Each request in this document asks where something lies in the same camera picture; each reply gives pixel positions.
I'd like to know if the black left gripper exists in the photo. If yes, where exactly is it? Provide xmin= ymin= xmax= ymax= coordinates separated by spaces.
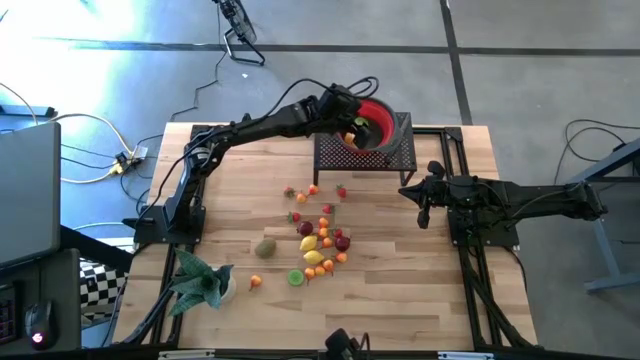
xmin=318 ymin=83 xmax=374 ymax=150

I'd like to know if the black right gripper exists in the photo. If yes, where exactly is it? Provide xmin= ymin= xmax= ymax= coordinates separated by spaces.
xmin=398 ymin=160 xmax=454 ymax=230

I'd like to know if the red collapsible colander bowl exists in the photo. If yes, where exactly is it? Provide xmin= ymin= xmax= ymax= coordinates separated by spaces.
xmin=335 ymin=97 xmax=401 ymax=155

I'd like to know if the black perforated metal shelf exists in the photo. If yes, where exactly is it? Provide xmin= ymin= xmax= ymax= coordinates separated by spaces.
xmin=313 ymin=110 xmax=419 ymax=187

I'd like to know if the green mango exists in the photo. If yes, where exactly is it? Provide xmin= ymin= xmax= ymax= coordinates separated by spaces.
xmin=253 ymin=238 xmax=278 ymax=260

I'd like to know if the black floor fan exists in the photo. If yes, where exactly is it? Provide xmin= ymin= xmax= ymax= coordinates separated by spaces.
xmin=212 ymin=0 xmax=267 ymax=68

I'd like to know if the white light bar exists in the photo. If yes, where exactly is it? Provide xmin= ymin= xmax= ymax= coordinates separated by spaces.
xmin=437 ymin=351 xmax=495 ymax=360
xmin=158 ymin=349 xmax=216 ymax=360

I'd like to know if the grey power strip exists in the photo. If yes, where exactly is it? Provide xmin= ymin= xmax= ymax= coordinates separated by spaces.
xmin=113 ymin=145 xmax=150 ymax=175

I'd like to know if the green artificial potted plant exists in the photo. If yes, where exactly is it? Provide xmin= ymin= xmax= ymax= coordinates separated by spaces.
xmin=168 ymin=247 xmax=237 ymax=317

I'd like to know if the black white checkered board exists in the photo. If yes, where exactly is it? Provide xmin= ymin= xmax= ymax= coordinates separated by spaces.
xmin=79 ymin=259 xmax=129 ymax=321

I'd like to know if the dark flat floor bar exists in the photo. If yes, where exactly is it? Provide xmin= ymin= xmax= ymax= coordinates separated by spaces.
xmin=0 ymin=104 xmax=57 ymax=120

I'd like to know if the black desk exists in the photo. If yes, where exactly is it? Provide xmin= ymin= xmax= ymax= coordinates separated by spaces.
xmin=0 ymin=247 xmax=82 ymax=354

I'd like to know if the black computer mouse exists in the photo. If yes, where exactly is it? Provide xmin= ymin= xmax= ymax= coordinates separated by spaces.
xmin=23 ymin=299 xmax=57 ymax=351

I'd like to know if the black keyboard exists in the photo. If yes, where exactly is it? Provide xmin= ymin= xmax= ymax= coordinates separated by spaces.
xmin=0 ymin=297 xmax=19 ymax=346

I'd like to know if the black aluminium table frame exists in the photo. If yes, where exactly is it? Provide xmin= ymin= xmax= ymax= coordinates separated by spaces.
xmin=112 ymin=123 xmax=539 ymax=351

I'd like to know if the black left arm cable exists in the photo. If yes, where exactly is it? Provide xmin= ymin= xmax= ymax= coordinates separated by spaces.
xmin=133 ymin=75 xmax=380 ymax=221

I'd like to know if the black floor cable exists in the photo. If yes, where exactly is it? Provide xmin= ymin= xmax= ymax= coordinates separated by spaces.
xmin=553 ymin=118 xmax=640 ymax=204

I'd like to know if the black fan cable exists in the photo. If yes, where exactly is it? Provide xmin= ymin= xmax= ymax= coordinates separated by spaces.
xmin=134 ymin=4 xmax=224 ymax=151

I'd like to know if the black table-level camera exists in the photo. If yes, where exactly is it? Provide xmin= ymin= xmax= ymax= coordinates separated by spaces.
xmin=324 ymin=327 xmax=371 ymax=360

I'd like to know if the grey metal table frame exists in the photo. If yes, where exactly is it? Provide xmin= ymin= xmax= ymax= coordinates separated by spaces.
xmin=554 ymin=139 xmax=640 ymax=294

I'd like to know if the yellow floor cable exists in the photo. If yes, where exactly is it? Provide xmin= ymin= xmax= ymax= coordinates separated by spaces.
xmin=49 ymin=113 xmax=136 ymax=185

